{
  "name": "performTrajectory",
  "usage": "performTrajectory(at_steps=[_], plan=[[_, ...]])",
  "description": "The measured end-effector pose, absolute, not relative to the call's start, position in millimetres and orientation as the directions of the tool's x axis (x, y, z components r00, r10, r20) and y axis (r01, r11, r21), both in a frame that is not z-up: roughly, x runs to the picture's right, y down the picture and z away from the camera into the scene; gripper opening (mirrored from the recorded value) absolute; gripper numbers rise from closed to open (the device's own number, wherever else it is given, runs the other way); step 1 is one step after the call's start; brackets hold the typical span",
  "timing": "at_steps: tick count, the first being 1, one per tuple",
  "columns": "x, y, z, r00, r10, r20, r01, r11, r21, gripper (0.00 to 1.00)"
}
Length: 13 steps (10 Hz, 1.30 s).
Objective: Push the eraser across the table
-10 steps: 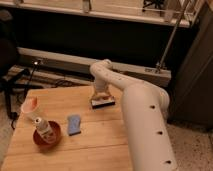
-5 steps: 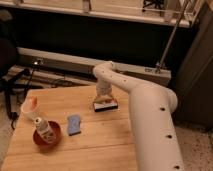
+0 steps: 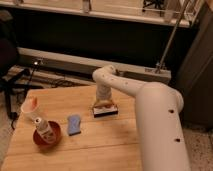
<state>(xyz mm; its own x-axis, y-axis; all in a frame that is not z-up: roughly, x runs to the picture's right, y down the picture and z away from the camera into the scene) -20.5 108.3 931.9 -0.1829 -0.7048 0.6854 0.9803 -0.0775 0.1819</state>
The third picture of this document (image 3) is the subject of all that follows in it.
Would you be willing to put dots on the metal pole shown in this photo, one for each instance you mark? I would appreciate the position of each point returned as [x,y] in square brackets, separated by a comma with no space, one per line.
[159,65]

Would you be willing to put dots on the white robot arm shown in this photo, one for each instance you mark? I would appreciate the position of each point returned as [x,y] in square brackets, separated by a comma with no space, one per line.
[157,108]

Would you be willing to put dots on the grey baseboard heater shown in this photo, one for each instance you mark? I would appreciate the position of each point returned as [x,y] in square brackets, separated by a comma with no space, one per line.
[88,65]

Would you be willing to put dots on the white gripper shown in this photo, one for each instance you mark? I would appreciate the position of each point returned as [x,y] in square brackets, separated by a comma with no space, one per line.
[102,101]

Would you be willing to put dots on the black office chair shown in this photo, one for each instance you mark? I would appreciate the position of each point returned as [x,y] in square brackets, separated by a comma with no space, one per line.
[9,56]

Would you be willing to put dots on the black whiteboard eraser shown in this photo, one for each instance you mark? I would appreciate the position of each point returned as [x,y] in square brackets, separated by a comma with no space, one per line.
[103,111]

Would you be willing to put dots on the red bowl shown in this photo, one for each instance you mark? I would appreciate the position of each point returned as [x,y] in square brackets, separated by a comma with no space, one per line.
[38,140]

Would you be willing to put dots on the white plastic bottle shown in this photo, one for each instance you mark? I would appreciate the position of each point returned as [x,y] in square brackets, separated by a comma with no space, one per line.
[44,130]

